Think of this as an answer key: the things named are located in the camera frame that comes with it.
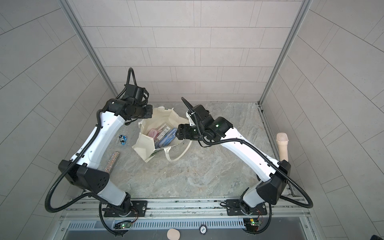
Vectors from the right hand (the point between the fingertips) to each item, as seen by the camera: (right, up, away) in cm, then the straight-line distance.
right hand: (180, 135), depth 69 cm
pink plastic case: (-19, -1, +18) cm, 26 cm away
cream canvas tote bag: (-21, -8, +10) cm, 24 cm away
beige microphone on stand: (+44, -1, -7) cm, 44 cm away
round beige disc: (-2, -42, -5) cm, 42 cm away
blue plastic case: (-10, -5, +19) cm, 22 cm away
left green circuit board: (-24, -39, -4) cm, 46 cm away
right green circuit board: (+34, -40, -1) cm, 52 cm away
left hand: (-16, +12, +9) cm, 22 cm away
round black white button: (+10, -42, -3) cm, 43 cm away
